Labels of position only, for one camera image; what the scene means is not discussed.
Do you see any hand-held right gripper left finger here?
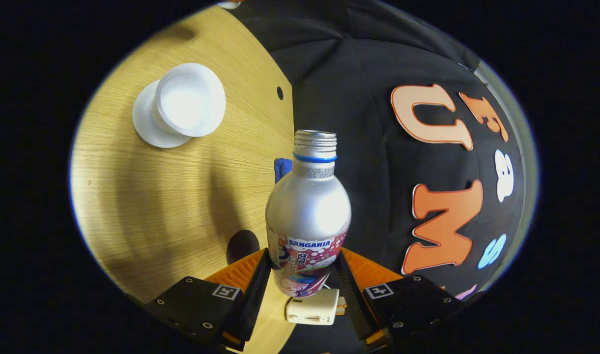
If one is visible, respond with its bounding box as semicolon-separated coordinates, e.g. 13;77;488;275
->
145;248;273;352

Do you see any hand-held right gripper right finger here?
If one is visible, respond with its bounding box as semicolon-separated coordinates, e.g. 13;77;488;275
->
334;247;465;352

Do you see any black round coaster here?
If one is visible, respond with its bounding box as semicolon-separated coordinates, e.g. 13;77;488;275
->
226;230;260;265

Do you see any silver water bottle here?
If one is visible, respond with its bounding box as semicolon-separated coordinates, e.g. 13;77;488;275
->
265;130;352;298

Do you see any white teacup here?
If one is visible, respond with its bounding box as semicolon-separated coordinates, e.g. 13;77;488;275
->
151;63;227;138

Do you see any white toaster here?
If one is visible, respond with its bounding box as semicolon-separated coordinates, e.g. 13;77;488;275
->
286;289;341;326

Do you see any blue towel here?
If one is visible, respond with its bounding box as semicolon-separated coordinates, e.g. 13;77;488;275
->
274;157;293;184

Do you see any white saucer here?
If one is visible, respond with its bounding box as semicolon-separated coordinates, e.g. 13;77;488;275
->
132;80;192;149

